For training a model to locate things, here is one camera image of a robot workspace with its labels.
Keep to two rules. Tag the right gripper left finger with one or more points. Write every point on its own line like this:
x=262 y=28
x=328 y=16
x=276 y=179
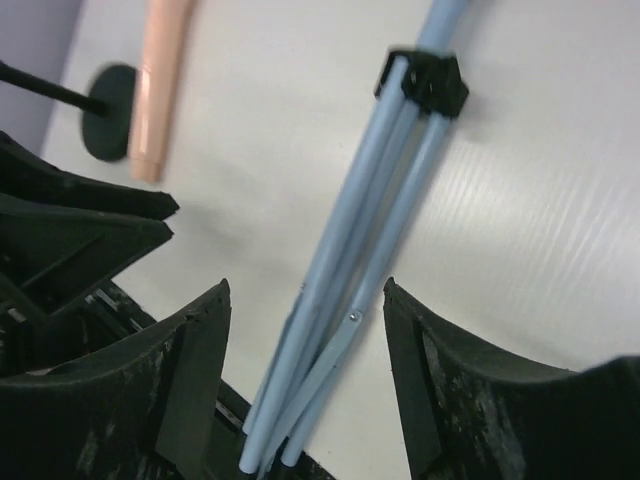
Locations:
x=45 y=420

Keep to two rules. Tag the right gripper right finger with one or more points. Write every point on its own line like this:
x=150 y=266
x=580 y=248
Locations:
x=472 y=410

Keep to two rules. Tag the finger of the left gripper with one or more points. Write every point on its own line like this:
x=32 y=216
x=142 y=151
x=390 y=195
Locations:
x=26 y=176
x=52 y=257

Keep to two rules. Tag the black microphone stand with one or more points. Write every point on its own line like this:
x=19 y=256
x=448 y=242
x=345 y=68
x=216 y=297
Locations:
x=106 y=108

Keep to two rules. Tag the pink microphone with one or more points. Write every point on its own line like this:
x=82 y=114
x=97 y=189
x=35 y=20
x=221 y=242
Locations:
x=156 y=86

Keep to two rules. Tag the blue music stand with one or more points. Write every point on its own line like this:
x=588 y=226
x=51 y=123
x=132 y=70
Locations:
x=420 y=92

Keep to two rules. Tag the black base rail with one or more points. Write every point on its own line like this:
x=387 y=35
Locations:
x=170 y=416

